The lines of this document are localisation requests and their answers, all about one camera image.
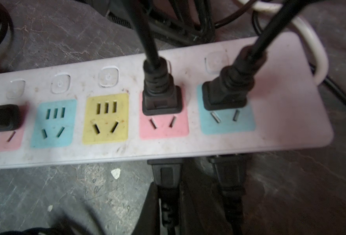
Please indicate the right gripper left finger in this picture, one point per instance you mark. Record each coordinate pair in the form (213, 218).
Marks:
(149, 219)

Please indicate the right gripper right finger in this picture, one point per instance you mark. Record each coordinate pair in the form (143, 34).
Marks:
(206, 212)

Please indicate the black plug with cable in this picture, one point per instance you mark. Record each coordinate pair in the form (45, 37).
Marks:
(160, 95)
(230, 88)

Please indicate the white power strip coloured sockets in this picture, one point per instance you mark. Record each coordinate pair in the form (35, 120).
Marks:
(92, 111)

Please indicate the black plug in red socket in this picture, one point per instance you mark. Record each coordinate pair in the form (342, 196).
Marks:
(10, 117)

